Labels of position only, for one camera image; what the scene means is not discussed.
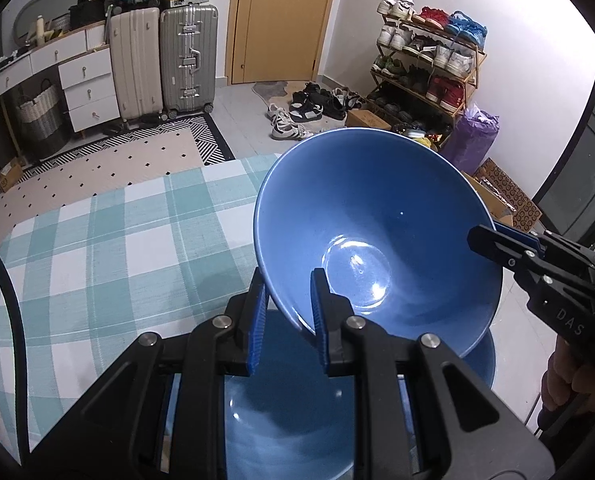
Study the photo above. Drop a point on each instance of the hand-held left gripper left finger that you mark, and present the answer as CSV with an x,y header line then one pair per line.
x,y
257,330

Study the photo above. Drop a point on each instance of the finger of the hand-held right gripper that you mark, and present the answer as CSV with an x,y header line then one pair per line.
x,y
502,250
525,237

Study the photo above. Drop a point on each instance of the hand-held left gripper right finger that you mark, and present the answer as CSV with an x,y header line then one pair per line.
x,y
320,325

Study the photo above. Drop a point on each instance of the blue ceramic bowl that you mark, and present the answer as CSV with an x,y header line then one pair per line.
x,y
277,420
377,210

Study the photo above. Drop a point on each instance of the person's right hand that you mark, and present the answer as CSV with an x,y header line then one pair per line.
x,y
567,380

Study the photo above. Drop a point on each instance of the patterned brown box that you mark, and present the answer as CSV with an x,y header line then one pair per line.
x,y
510,195

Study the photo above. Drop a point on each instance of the black framed glass door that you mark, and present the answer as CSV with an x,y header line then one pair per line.
x,y
592,150

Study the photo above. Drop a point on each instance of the purple bag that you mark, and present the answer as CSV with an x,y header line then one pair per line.
x,y
472,140

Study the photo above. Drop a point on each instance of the wooden shoe rack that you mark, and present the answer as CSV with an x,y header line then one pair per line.
x,y
472,80

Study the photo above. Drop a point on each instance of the teal checked tablecloth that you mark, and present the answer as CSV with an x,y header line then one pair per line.
x,y
102,260

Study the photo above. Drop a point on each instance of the brown cardboard box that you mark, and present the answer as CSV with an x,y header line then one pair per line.
x,y
367,120

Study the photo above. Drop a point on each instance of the white striped sneaker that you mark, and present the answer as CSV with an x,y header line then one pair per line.
x,y
282,115
292,131

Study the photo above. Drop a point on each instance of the group of assorted shoes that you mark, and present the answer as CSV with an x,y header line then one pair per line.
x,y
442,55

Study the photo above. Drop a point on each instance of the black white sneaker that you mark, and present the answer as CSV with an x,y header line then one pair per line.
x,y
332,105
306,107

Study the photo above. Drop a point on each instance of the black white patterned rug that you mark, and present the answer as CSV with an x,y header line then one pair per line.
x,y
127,155

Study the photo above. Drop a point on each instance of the grey door mat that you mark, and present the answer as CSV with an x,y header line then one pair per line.
x,y
275,92

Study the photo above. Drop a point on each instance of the silver hard suitcase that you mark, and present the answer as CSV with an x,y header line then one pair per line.
x,y
190,60

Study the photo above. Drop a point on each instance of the small cardboard box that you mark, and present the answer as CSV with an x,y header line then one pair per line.
x,y
11,175

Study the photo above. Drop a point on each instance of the cream hard suitcase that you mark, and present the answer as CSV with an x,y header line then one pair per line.
x,y
136,65

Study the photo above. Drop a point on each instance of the white dresser with drawers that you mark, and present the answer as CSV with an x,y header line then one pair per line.
x,y
84,85

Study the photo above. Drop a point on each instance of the woven laundry basket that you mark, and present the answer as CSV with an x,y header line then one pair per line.
x,y
39,115

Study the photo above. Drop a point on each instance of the wooden door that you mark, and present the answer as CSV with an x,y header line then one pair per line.
x,y
282,20

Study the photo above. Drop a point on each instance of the black storage box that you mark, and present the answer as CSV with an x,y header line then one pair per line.
x,y
88,14

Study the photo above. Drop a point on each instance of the cream bottle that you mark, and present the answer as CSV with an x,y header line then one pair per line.
x,y
40,29

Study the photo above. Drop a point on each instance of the grey arched mirror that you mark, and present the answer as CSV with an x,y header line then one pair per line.
x,y
27,15

